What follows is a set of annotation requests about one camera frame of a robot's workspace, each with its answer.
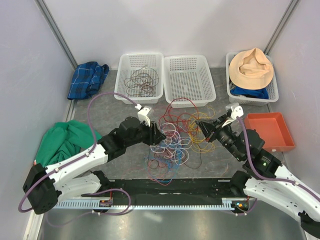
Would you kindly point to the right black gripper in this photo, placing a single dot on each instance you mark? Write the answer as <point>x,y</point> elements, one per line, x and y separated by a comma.
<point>206,125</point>

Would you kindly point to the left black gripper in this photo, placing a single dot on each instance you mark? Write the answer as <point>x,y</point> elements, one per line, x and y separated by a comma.
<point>155,136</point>

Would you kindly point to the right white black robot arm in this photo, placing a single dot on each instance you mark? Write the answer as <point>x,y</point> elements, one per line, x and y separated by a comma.
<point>264,176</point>

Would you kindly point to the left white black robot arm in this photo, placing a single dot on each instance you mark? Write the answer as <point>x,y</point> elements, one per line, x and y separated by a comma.
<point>45,186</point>

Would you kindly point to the middle white plastic basket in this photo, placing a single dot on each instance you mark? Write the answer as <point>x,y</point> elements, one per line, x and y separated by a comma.
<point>188,82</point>

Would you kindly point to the white plastic basket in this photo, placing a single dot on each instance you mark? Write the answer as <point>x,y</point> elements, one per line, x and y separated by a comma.
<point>188,82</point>
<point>140,77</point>
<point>272,88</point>

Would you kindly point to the left white plastic basket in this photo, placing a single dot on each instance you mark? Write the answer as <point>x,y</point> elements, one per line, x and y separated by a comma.
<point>140,77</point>

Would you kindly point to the orange plastic tray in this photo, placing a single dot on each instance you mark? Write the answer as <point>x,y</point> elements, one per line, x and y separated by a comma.
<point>272,128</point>

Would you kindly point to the blue cloth in basket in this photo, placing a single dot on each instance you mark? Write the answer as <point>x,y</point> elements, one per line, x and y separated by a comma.
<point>257,94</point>

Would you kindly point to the beige bucket hat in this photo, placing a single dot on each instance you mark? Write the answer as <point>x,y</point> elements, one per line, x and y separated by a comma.
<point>251,70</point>

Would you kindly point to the right white plastic basket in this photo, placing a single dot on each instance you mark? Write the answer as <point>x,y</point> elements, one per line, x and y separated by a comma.
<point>272,88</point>

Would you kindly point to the blue plaid cloth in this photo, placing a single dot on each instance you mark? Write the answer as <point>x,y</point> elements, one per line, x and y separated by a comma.
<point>87,80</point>

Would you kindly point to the green cloth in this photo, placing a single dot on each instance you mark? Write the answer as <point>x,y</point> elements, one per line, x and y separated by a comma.
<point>62,141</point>

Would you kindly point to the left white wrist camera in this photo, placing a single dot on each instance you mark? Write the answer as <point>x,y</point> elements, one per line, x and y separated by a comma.
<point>144,113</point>

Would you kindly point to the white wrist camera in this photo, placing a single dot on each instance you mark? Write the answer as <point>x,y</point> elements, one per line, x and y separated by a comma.
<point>144,113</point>
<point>234,111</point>

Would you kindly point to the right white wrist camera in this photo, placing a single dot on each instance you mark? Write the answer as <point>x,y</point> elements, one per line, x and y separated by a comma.
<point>234,111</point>

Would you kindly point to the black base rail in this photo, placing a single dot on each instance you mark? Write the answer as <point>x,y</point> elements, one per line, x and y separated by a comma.
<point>180,191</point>

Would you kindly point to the light blue cable duct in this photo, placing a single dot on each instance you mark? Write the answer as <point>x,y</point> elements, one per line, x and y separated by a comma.
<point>95,204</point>

